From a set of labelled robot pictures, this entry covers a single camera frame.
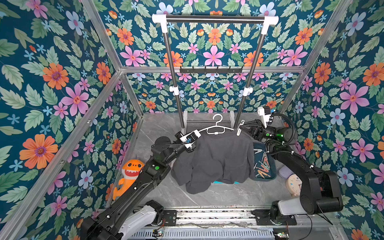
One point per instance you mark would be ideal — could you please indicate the dark teal clothespin tray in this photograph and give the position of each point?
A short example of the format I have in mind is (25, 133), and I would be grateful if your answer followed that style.
(264, 165)

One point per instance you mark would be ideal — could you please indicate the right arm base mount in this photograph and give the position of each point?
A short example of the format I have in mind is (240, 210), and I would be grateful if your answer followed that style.
(273, 217)

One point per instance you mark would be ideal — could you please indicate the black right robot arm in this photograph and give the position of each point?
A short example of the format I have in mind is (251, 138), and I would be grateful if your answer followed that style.
(320, 191)

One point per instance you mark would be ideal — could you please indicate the dark grey t-shirt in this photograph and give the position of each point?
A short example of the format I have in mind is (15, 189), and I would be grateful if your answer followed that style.
(225, 157)

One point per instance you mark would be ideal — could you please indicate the orange shark plush toy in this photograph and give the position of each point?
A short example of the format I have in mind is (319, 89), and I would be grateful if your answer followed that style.
(130, 172)

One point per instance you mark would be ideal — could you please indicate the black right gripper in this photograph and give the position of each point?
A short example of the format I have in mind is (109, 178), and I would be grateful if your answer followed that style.
(251, 130)

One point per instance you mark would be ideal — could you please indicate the white plastic hanger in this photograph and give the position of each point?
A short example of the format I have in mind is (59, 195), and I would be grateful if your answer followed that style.
(217, 128)

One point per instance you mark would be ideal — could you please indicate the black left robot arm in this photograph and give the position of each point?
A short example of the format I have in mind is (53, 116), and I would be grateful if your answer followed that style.
(119, 221)

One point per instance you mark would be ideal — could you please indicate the teal laundry basket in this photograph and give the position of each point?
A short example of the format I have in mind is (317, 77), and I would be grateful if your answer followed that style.
(226, 182)

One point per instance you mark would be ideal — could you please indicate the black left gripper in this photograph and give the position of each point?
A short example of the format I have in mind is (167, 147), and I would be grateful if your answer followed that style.
(189, 133)

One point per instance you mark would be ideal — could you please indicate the white clothespin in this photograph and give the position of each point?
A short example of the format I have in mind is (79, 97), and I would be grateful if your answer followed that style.
(239, 129)

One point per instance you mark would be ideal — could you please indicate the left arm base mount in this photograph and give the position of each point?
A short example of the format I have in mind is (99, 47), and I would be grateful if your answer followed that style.
(166, 218)

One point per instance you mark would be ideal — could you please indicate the beige round clock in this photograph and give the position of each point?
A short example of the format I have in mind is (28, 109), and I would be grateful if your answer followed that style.
(294, 185)

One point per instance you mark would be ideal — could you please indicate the black wall hook rail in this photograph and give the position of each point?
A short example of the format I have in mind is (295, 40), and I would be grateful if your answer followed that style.
(210, 70)

